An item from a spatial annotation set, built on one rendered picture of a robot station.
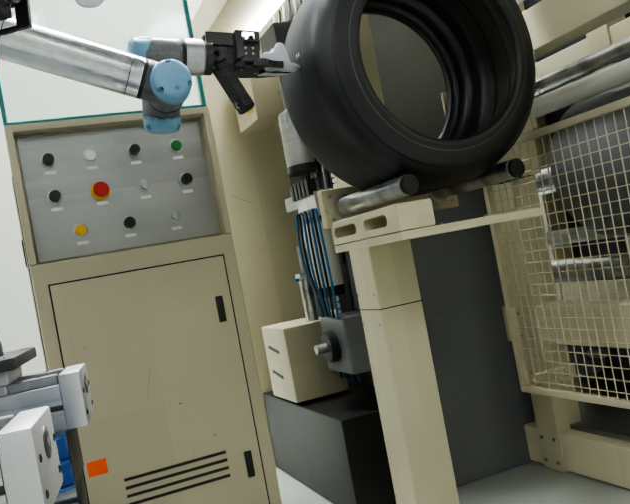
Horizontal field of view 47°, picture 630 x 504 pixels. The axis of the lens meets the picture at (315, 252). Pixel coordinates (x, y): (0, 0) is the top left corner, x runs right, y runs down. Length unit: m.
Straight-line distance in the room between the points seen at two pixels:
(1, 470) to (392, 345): 1.31
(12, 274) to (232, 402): 2.23
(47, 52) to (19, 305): 2.82
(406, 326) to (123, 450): 0.82
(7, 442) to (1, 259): 3.36
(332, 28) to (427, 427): 1.05
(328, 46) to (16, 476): 1.08
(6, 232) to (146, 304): 2.17
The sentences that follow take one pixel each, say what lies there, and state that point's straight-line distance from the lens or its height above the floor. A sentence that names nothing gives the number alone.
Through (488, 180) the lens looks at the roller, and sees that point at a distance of 1.76.
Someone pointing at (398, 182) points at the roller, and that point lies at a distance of 1.54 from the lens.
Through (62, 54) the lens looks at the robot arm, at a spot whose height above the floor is 1.21.
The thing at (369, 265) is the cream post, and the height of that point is 0.74.
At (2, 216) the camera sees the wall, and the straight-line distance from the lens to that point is 4.12.
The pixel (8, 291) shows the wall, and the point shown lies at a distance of 4.10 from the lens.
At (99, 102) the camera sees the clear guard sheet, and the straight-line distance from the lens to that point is 2.12.
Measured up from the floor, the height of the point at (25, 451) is 0.65.
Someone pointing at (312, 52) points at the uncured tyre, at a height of 1.21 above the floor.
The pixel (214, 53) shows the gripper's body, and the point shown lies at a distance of 1.59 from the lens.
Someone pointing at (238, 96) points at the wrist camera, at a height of 1.14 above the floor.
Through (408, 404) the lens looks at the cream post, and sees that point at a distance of 1.95.
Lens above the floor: 0.78
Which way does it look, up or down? 1 degrees up
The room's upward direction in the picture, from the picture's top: 11 degrees counter-clockwise
